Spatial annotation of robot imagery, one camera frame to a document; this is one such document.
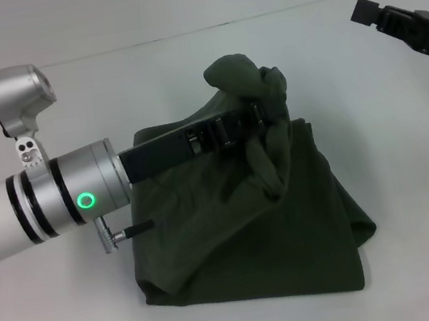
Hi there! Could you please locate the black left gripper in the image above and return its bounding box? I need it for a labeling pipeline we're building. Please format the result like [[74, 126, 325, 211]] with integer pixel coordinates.
[[112, 93, 283, 188]]

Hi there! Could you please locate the dark green FREE T-shirt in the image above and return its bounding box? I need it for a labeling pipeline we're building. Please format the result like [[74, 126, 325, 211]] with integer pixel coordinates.
[[104, 35, 387, 321]]

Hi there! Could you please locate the dark left gripper cable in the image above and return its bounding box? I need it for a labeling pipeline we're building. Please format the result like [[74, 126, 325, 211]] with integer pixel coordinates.
[[92, 208, 160, 257]]

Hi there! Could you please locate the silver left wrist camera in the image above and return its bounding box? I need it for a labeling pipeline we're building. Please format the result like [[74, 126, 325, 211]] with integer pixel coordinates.
[[0, 60, 68, 174]]

